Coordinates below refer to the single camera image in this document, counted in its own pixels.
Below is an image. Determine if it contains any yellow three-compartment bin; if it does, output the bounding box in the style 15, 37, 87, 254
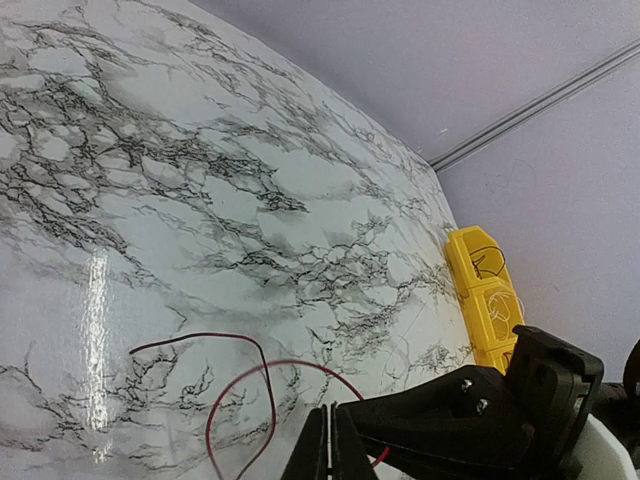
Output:
445, 226, 524, 373

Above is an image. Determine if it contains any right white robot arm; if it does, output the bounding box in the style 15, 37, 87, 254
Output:
341, 325, 639, 479

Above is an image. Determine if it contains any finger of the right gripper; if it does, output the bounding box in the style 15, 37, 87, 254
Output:
339, 365, 535, 450
362, 434, 530, 479

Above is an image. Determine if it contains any right aluminium frame post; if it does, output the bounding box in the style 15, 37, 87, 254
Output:
428, 39, 639, 172

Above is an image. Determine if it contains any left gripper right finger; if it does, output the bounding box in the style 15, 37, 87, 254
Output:
330, 404, 375, 480

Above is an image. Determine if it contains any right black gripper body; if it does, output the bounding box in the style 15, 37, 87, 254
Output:
505, 325, 604, 479

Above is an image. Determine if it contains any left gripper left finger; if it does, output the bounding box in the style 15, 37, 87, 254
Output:
280, 405, 329, 480

